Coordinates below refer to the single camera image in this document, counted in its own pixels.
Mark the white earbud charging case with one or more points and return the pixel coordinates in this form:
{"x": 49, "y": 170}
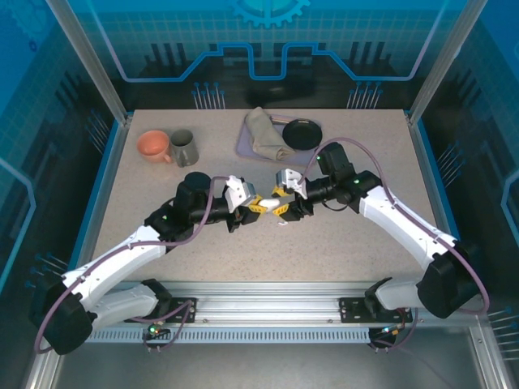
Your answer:
{"x": 269, "y": 202}

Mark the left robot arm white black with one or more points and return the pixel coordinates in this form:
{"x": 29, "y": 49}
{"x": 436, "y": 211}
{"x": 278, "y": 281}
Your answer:
{"x": 113, "y": 263}

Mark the grey mug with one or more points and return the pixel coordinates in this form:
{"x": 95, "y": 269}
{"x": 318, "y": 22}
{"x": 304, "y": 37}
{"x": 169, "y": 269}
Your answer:
{"x": 184, "y": 152}

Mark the lilac plastic tray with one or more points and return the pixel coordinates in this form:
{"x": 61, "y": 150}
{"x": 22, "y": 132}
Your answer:
{"x": 243, "y": 150}

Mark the beige folded cloth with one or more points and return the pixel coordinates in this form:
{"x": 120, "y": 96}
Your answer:
{"x": 263, "y": 133}

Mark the black round plate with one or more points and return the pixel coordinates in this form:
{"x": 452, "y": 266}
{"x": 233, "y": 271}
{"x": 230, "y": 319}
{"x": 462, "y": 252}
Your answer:
{"x": 302, "y": 134}

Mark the orange ceramic cup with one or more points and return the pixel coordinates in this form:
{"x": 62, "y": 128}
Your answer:
{"x": 152, "y": 142}

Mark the small LED controller board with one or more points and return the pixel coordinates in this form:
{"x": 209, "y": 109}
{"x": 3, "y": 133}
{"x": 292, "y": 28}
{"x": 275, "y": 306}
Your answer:
{"x": 156, "y": 330}
{"x": 393, "y": 330}

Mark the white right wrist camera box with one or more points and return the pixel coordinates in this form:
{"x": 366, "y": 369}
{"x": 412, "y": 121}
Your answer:
{"x": 288, "y": 178}

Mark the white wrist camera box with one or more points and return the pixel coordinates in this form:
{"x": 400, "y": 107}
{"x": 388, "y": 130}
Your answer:
{"x": 239, "y": 194}
{"x": 288, "y": 178}

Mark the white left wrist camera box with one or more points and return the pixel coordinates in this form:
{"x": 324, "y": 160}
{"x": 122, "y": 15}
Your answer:
{"x": 239, "y": 194}

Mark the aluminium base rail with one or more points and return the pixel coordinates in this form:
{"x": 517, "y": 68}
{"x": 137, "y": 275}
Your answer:
{"x": 263, "y": 304}

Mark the aluminium frame post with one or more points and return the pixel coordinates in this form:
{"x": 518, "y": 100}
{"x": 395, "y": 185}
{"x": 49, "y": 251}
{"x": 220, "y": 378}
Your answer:
{"x": 89, "y": 61}
{"x": 440, "y": 61}

